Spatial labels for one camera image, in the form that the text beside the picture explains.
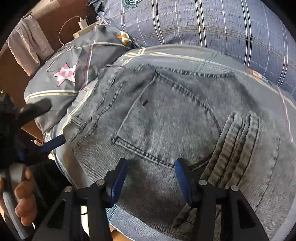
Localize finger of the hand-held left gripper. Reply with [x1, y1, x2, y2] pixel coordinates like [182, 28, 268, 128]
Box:
[20, 99, 52, 122]
[35, 135, 66, 154]

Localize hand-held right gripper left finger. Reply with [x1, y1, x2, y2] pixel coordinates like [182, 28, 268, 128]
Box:
[31, 158, 129, 241]

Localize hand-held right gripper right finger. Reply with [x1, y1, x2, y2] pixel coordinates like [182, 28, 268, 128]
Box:
[174, 158, 270, 241]

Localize grey denim pants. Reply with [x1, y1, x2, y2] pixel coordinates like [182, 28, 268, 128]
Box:
[44, 64, 296, 241]

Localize person's left hand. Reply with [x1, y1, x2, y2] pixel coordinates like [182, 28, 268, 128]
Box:
[14, 168, 37, 226]

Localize grey hanging cloth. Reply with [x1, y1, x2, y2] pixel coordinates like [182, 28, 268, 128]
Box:
[6, 14, 55, 77]

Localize grey star-print pillow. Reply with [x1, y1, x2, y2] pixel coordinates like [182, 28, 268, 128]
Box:
[24, 25, 133, 137]

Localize beige power strip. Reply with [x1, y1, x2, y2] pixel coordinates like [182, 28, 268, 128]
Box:
[73, 23, 97, 39]

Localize grey star-print bed sheet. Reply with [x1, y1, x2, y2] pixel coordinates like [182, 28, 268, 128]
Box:
[44, 44, 296, 241]

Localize blue plaid pillow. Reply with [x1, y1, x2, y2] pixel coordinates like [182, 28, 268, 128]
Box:
[92, 0, 296, 95]

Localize white charger cable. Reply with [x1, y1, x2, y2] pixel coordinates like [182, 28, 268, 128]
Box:
[47, 16, 80, 72]

